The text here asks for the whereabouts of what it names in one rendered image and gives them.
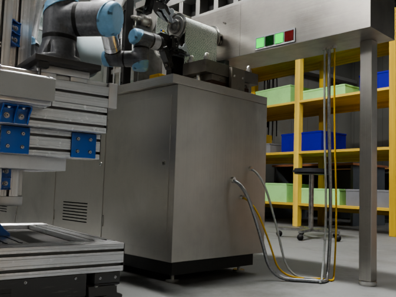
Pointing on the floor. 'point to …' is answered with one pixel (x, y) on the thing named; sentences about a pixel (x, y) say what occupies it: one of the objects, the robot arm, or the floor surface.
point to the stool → (309, 205)
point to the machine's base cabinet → (164, 182)
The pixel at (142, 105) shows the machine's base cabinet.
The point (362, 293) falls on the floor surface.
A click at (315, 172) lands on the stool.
